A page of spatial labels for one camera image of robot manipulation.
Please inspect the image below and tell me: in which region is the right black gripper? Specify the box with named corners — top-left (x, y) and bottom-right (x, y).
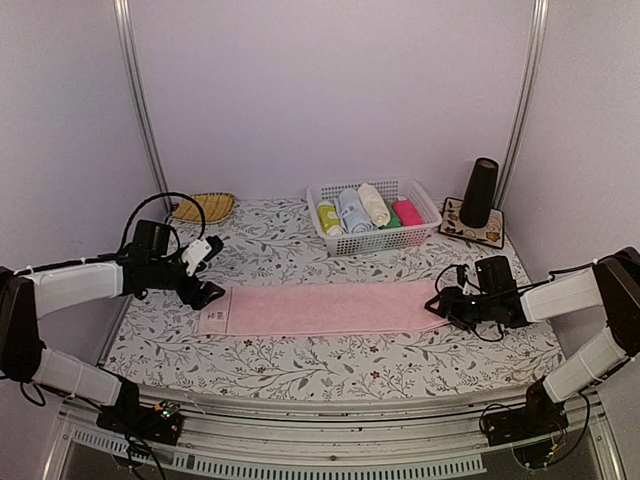
top-left (427, 286), bottom-right (499, 330)

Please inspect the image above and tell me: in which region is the pink towel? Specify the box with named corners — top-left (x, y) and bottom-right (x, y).
top-left (198, 281), bottom-right (447, 337)

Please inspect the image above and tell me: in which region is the cream white towel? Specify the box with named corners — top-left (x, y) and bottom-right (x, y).
top-left (357, 183), bottom-right (390, 227)

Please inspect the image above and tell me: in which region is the white plastic basket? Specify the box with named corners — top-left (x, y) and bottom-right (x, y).
top-left (306, 177), bottom-right (442, 256)

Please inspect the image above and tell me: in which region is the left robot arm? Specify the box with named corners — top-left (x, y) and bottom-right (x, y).
top-left (1, 213), bottom-right (225, 434)

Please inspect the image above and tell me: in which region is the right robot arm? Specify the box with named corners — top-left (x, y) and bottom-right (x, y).
top-left (424, 247), bottom-right (639, 436)

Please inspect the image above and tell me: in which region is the floral tablecloth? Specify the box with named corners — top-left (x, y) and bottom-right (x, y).
top-left (102, 199), bottom-right (564, 401)

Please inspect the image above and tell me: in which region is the yellow woven mat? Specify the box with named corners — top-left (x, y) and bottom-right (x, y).
top-left (171, 193), bottom-right (236, 224)

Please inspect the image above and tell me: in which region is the floral coaster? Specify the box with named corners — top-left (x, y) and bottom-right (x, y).
top-left (438, 197), bottom-right (505, 249)

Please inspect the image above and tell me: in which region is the green rolled towel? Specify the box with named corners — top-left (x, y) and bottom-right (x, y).
top-left (380, 201), bottom-right (403, 230)

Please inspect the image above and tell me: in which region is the magenta rolled towel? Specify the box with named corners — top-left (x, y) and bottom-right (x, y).
top-left (392, 200), bottom-right (424, 227)

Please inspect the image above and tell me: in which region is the dark brown tall cup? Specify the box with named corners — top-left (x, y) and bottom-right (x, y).
top-left (459, 158), bottom-right (499, 228)

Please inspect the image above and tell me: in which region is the light blue rolled towel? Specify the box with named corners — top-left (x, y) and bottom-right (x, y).
top-left (338, 188), bottom-right (374, 234)

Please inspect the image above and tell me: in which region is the yellow dotted rolled towel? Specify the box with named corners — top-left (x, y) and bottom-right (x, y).
top-left (316, 200), bottom-right (345, 236)

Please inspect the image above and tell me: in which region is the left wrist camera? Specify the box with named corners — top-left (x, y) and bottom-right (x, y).
top-left (180, 236), bottom-right (224, 276)

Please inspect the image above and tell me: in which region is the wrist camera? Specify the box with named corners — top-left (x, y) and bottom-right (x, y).
top-left (455, 264), bottom-right (472, 294)
top-left (180, 236), bottom-right (224, 276)

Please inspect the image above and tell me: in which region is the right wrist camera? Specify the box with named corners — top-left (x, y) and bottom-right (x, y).
top-left (455, 264), bottom-right (472, 294)

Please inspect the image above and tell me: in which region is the aluminium front rail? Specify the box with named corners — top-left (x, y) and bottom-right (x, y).
top-left (44, 386), bottom-right (625, 479)

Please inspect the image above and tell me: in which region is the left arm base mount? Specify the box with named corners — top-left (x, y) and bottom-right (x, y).
top-left (96, 400), bottom-right (184, 446)

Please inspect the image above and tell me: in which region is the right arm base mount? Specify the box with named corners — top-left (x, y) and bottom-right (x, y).
top-left (479, 403), bottom-right (569, 446)

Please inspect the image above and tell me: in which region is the left aluminium frame post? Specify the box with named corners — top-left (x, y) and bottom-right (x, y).
top-left (113, 0), bottom-right (169, 193)

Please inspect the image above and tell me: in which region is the aluminium frame post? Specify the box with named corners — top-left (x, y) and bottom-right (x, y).
top-left (504, 0), bottom-right (549, 177)
top-left (113, 0), bottom-right (169, 193)

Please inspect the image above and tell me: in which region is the right aluminium frame post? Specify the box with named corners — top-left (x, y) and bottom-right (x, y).
top-left (504, 0), bottom-right (549, 177)

